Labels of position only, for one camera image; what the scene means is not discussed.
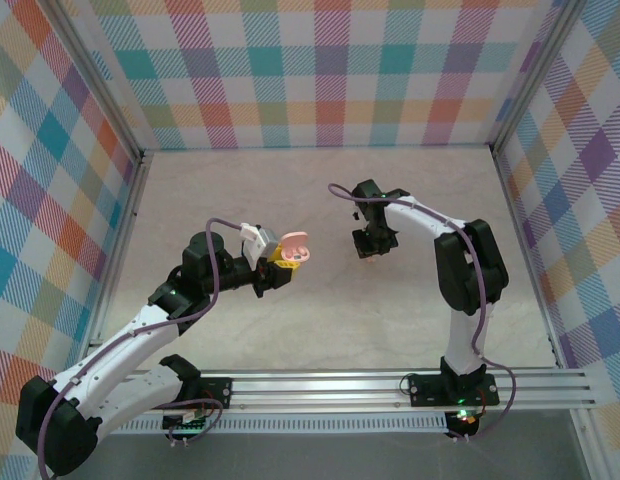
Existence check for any aluminium corner post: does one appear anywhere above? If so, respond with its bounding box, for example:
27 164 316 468
489 0 591 159
37 0 156 161

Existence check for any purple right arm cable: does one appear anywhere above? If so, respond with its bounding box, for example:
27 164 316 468
328 182 517 444

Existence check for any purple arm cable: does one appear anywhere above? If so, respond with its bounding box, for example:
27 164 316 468
328 182 517 444
38 217 246 480

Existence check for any pink earbud charging case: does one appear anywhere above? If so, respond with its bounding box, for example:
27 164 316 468
279 230 312 264

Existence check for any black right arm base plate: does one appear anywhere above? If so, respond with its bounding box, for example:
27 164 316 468
408 372 500 407

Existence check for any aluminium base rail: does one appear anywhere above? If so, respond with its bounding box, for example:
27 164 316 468
124 368 599 415

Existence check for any white slotted cable duct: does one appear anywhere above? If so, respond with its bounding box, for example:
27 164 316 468
109 415 449 435

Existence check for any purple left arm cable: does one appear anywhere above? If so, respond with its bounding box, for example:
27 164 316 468
38 217 246 480

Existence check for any aluminium side rail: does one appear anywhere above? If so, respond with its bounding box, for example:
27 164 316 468
489 144 606 480
82 149 155 354

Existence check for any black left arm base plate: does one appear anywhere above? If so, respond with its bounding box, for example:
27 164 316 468
182 377 235 409

